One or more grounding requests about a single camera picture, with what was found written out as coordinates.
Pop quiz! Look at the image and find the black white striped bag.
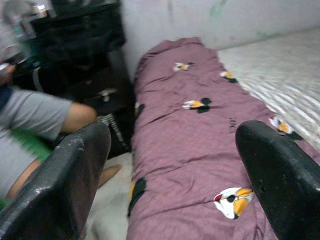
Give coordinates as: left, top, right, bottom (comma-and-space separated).
96, 112, 132, 153

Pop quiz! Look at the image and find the white quilted mattress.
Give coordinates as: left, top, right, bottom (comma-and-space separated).
217, 27, 320, 153

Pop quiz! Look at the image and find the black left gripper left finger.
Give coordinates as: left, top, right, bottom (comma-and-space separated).
0, 121, 113, 240

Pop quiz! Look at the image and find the purple blanket with cartoon prints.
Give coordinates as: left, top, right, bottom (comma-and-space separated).
126, 37, 320, 240

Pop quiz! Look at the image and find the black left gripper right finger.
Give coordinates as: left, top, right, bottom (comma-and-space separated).
234, 119, 320, 240

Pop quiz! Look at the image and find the black drawer cabinet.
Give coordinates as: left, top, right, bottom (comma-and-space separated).
12, 0, 136, 153

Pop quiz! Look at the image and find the person in grey shorts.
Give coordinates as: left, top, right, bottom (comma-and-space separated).
0, 62, 123, 201

